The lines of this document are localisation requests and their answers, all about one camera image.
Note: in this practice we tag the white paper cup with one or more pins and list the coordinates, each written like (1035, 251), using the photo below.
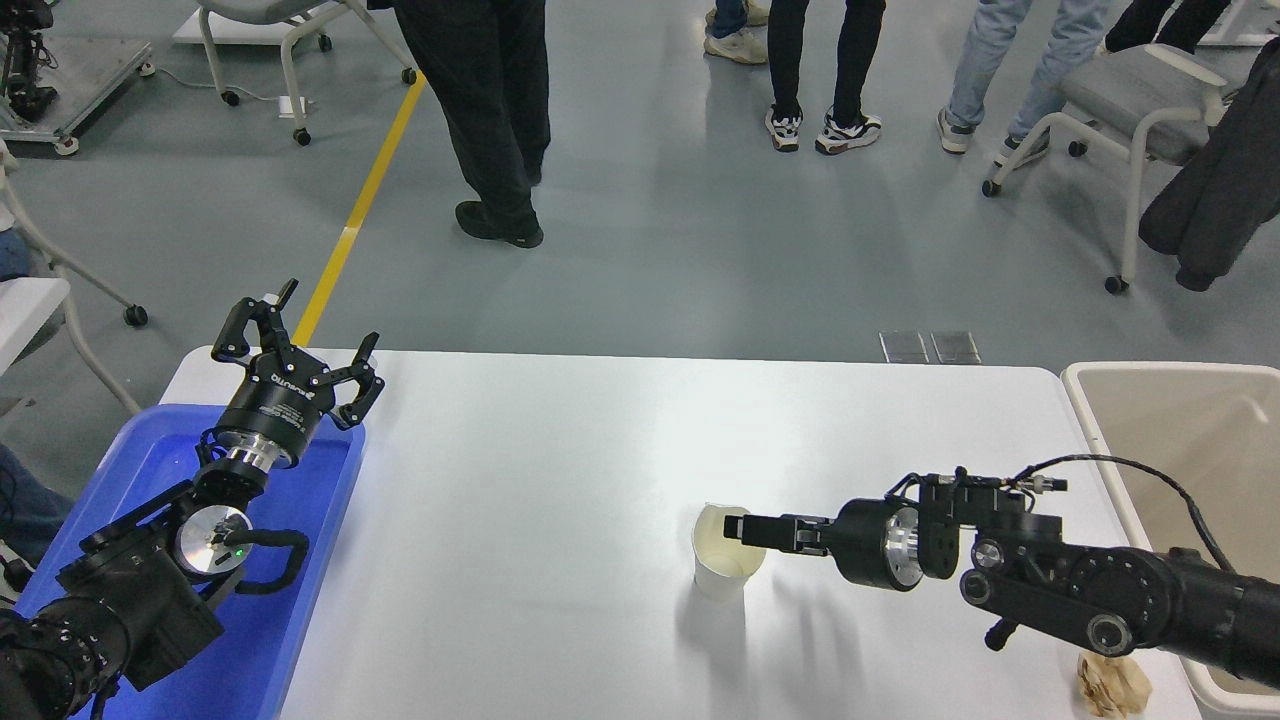
(715, 580)

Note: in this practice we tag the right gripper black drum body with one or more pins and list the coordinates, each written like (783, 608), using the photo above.
(860, 545)

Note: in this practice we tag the crumpled tan paper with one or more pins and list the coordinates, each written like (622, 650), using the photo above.
(1112, 685)

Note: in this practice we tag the white furniture frame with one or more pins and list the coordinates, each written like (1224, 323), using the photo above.
(1240, 38)

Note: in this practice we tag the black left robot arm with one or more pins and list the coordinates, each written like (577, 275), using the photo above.
(140, 600)

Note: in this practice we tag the clear floor plate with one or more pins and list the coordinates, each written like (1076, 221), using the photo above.
(903, 347)

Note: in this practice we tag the grey wheeled platform cart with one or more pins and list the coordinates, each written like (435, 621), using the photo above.
(90, 70)

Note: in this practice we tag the white wheeled chair frame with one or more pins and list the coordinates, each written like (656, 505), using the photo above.
(60, 262)

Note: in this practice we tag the large beige bin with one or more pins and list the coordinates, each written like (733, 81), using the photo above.
(1180, 430)

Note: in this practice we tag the white wheeled chair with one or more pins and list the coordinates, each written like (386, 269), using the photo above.
(290, 70)

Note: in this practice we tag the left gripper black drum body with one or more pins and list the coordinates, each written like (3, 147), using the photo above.
(275, 400)

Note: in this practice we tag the blue plastic tray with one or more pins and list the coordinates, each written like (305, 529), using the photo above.
(320, 480)

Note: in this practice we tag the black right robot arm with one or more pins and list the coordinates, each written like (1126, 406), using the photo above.
(1120, 590)

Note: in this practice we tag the grey seat white chair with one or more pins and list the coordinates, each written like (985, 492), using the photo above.
(1130, 95)

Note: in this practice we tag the person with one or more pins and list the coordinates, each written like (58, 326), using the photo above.
(850, 60)
(1150, 20)
(985, 50)
(480, 100)
(735, 45)

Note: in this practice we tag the white power adapter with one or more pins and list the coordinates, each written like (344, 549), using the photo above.
(294, 106)

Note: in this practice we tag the black device stand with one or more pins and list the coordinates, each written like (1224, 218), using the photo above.
(25, 95)

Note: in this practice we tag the black jacket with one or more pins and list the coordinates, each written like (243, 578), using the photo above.
(1230, 180)

